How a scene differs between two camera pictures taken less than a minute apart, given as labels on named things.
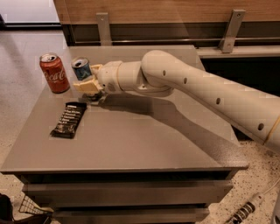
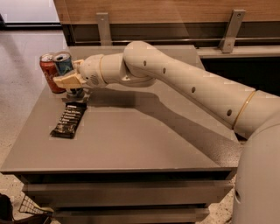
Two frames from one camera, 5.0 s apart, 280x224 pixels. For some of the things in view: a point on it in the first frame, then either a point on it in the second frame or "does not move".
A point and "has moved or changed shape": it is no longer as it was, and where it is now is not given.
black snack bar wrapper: (69, 120) does not move
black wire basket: (30, 206) does not move
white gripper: (108, 76) to (91, 71)
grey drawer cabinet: (129, 157) does not move
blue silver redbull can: (81, 67) has moved or changed shape
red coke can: (54, 73) does not move
